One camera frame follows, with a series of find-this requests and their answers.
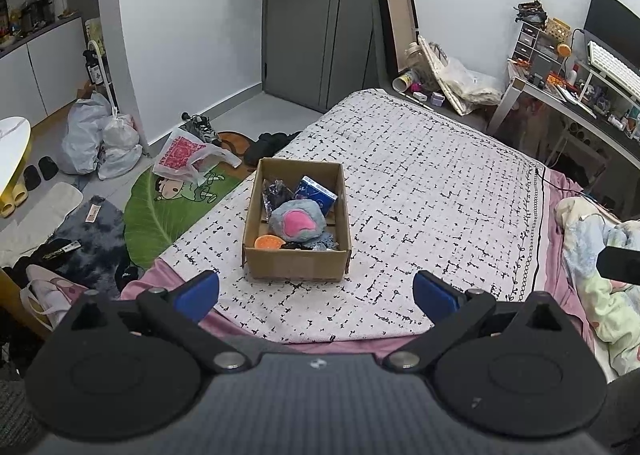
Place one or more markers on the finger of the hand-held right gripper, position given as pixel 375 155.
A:
pixel 622 264

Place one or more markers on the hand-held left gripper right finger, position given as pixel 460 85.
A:
pixel 436 294

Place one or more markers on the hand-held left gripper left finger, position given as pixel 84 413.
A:
pixel 197 292

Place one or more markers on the brown cardboard box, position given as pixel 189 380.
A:
pixel 300 262

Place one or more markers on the black cloth with white stitching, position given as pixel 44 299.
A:
pixel 295 246

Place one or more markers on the light blue cloth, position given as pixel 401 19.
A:
pixel 326 239

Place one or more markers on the grey fluffy plush pink patch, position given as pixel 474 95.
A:
pixel 297 220

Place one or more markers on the dark patterned packet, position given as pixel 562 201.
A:
pixel 275 194

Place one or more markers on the blue packet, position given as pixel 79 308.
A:
pixel 316 192

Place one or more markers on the pastel printed quilt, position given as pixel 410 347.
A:
pixel 600 280

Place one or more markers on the green leaf rug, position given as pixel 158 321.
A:
pixel 160 215

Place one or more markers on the burger plush toy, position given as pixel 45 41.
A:
pixel 268 241

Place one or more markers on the red white plastic bag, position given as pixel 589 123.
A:
pixel 185 157

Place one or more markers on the pink white tote bag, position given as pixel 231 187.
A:
pixel 50 295

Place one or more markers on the brown round mat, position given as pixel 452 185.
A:
pixel 237 147

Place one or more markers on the pair of dark shoes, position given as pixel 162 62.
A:
pixel 201 129

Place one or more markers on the black clothes pile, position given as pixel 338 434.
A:
pixel 277 142

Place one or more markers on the white desk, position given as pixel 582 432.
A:
pixel 560 105

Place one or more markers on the white floor mat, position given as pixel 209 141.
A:
pixel 35 220

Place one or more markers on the grey plastic bag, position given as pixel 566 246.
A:
pixel 85 135

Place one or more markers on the small purple box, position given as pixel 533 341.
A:
pixel 437 98

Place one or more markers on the black slippers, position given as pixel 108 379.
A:
pixel 40 172

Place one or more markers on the white keyboard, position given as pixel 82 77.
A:
pixel 612 62

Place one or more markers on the yellow slippers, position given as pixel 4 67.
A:
pixel 12 200

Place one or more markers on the clear bag with board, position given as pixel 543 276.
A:
pixel 467 80

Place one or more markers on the paper cup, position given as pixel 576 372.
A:
pixel 404 80

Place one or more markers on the orange ball lamp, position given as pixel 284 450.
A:
pixel 564 49

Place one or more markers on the white round table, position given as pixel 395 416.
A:
pixel 12 145

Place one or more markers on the clear jar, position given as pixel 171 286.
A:
pixel 415 54

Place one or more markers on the grey drawer organizer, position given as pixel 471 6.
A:
pixel 530 41

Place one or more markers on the wicker basket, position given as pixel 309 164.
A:
pixel 557 30

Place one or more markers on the black monitor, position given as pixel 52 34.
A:
pixel 612 20

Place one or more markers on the black bottle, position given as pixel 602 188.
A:
pixel 93 67

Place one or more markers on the white kitchen cabinet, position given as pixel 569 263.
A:
pixel 40 75

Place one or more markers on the black framed board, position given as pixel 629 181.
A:
pixel 400 25

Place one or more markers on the dark grey door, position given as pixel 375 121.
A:
pixel 320 30

